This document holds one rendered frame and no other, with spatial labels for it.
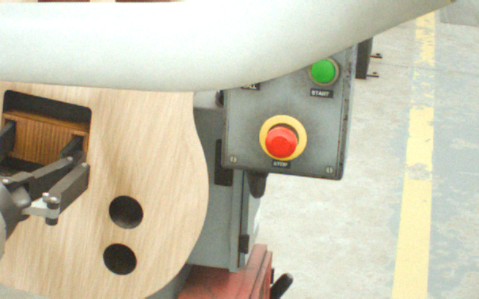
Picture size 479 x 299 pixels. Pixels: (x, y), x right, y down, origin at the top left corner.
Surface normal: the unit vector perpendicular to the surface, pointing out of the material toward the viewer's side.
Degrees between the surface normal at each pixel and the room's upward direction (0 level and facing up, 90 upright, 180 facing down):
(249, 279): 0
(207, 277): 0
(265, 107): 90
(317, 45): 118
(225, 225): 90
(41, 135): 87
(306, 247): 0
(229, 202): 90
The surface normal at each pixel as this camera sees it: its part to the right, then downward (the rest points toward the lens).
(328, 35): 0.07, 0.76
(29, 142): -0.18, 0.32
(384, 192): 0.04, -0.93
